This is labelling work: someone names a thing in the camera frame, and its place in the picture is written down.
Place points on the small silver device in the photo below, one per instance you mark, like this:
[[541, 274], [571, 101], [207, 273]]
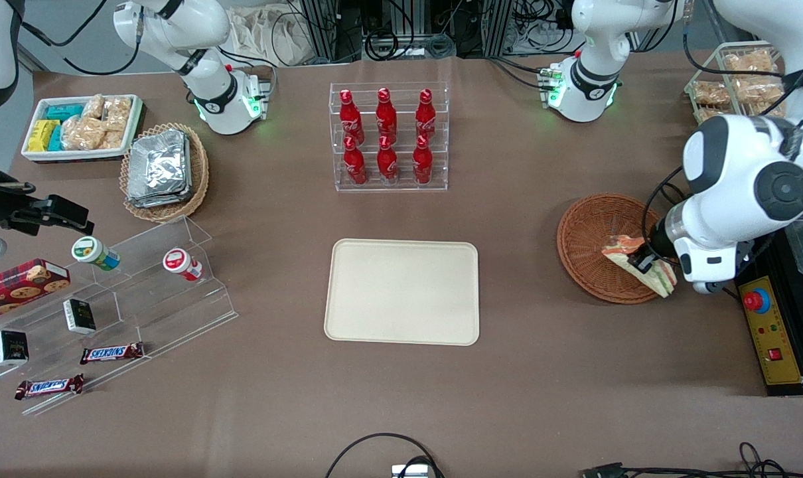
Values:
[[411, 471]]

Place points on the small dark box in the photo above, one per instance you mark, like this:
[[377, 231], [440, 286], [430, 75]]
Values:
[[79, 316], [10, 348]]

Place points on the clear bag of rice crackers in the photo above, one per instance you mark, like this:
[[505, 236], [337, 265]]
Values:
[[93, 106], [83, 133], [117, 113], [112, 139]]

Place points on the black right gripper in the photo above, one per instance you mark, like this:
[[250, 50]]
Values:
[[0, 207]]

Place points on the teal snack pack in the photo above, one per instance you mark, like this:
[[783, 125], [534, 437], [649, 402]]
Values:
[[56, 138], [64, 111]]

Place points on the black yellow control box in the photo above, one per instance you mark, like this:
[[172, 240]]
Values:
[[773, 338]]

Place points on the round brown wicker basket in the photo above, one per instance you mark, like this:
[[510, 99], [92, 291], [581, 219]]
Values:
[[590, 226]]

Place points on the beige rectangular tray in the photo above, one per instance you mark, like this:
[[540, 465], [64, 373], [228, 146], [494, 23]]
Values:
[[401, 292]]

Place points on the red cola bottle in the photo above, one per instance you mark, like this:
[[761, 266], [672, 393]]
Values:
[[426, 117], [386, 116], [355, 166], [422, 163], [350, 118], [387, 164]]

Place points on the green lid cup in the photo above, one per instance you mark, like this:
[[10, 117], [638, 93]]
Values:
[[91, 251]]

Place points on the aluminium frame post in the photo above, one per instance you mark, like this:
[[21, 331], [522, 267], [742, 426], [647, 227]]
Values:
[[325, 30], [498, 26]]

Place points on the light oval wicker basket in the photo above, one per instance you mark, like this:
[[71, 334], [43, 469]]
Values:
[[201, 169]]

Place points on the red lid cup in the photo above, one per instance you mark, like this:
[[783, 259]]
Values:
[[178, 261]]

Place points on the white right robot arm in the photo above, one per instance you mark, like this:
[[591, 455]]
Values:
[[212, 93]]

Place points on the white rectangular snack tray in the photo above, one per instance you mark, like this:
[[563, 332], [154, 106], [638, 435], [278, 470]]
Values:
[[30, 156]]

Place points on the clear container of pastries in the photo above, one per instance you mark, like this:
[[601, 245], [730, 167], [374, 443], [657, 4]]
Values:
[[707, 70]]

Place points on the red cookie box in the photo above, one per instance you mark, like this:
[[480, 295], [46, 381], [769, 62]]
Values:
[[16, 285]]

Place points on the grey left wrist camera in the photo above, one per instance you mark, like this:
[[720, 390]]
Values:
[[708, 287]]

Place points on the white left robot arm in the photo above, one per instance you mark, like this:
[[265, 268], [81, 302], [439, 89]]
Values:
[[740, 172]]

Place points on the clear bag of fried snacks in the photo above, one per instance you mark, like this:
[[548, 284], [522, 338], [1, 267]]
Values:
[[750, 63], [709, 93]]

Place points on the snickers bar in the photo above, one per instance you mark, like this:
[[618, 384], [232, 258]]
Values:
[[48, 387], [111, 353]]

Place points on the clear acrylic bottle rack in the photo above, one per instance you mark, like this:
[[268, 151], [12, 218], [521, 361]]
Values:
[[338, 186]]

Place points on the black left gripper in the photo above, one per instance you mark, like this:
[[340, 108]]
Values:
[[656, 239]]

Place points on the triangular sandwich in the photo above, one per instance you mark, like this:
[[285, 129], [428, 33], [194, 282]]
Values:
[[659, 280]]

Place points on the white cloth bag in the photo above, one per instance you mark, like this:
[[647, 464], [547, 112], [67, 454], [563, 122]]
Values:
[[265, 33]]

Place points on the yellow snack pack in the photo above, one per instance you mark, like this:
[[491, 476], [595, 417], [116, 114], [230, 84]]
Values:
[[41, 135]]

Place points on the red emergency stop button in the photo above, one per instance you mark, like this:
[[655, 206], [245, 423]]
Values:
[[756, 301]]

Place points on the clear acrylic stepped shelf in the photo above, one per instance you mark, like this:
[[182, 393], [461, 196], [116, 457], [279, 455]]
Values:
[[169, 312]]

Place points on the stack of foil containers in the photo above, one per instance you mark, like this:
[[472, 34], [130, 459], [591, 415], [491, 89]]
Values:
[[157, 169]]

